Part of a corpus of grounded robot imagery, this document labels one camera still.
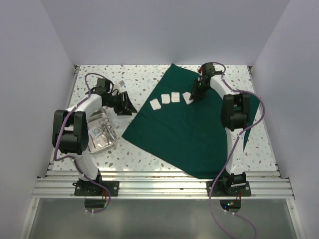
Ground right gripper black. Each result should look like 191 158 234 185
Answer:
189 79 210 102

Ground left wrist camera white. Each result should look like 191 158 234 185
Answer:
115 80 125 91

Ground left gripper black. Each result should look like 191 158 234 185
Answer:
105 91 137 116

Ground stainless steel instrument tray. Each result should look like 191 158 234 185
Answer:
87 108 118 154

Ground green surgical drape cloth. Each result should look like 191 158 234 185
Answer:
122 65 259 179

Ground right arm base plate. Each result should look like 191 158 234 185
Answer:
206 179 252 197

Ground large steel surgical scissors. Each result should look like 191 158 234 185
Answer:
102 120 117 141

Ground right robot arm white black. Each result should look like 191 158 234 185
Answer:
189 62 250 196

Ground white gauze pad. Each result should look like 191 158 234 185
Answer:
171 92 180 103
161 94 170 104
150 99 161 111
182 92 193 105

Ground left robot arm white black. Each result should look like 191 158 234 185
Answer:
52 73 137 196

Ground aluminium rail frame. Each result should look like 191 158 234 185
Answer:
32 170 294 199

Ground steel scissors medium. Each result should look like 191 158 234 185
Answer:
108 124 117 142

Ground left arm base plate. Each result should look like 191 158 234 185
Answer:
72 180 120 197

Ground white sterile packet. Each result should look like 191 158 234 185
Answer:
89 126 103 138

